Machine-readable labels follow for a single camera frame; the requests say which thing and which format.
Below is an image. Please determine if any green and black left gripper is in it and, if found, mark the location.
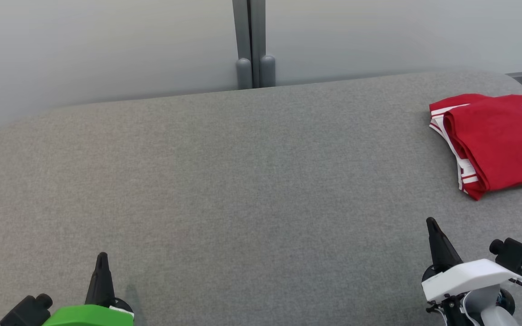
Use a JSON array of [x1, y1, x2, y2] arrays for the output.
[[41, 252, 135, 326]]

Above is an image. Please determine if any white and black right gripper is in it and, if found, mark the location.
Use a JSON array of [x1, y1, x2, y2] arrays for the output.
[[421, 217, 522, 303]]

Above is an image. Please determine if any red garment with white trim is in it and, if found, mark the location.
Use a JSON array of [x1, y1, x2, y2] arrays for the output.
[[429, 93, 522, 201]]

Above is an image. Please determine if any grey partition post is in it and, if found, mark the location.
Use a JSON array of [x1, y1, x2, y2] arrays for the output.
[[232, 0, 276, 90]]

